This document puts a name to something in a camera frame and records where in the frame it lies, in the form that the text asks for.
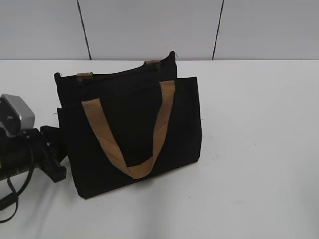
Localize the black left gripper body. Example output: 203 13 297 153
15 125 67 183

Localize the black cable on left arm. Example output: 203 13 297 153
0 141 35 224

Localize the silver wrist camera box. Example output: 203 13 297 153
0 94 35 137

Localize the black canvas tote bag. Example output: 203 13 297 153
54 52 202 199

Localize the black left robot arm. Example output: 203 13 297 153
0 125 67 183

